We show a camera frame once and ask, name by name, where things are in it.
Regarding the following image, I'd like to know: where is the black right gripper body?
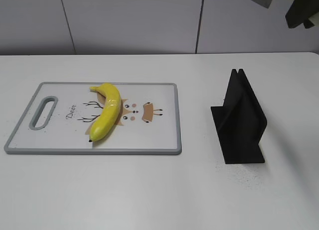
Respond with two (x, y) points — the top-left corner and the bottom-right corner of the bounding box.
(285, 0), (319, 29)

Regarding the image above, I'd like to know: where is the grey rimmed deer cutting board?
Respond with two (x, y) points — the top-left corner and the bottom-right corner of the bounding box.
(4, 82), (181, 155)

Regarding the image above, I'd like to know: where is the black knife stand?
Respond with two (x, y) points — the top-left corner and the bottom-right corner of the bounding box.
(210, 69), (267, 164)

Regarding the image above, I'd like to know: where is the yellow plastic banana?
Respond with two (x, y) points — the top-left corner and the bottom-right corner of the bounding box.
(89, 83), (122, 142)

